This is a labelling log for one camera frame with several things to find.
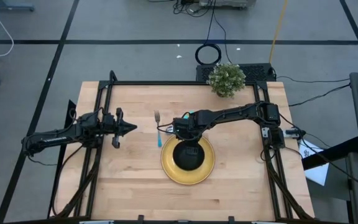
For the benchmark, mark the black table clamp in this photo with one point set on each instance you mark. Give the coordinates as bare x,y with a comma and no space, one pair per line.
140,219
232,220

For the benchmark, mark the black aluminium table frame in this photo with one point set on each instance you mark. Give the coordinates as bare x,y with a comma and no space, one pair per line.
179,83

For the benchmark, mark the white paper sheet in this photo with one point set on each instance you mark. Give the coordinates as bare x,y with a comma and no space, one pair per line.
319,175

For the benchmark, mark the black perforated metal case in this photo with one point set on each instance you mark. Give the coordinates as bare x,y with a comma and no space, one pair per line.
256,73

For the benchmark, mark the potted plant in black pot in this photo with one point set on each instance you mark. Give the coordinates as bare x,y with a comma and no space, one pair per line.
225,79

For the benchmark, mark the grey metal device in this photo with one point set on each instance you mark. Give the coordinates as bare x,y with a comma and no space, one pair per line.
225,3

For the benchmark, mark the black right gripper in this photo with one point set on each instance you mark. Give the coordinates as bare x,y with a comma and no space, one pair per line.
191,124

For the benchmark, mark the yellow ceramic plate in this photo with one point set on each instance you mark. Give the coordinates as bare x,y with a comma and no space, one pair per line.
169,168

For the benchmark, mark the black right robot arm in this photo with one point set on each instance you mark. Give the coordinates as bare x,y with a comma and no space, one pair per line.
235,113

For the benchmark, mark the black bowl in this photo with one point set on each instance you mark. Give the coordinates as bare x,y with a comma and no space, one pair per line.
182,160

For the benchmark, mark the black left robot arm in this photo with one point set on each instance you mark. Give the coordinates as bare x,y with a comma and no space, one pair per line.
57,137

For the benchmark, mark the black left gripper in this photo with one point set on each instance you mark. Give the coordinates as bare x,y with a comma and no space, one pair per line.
110,126

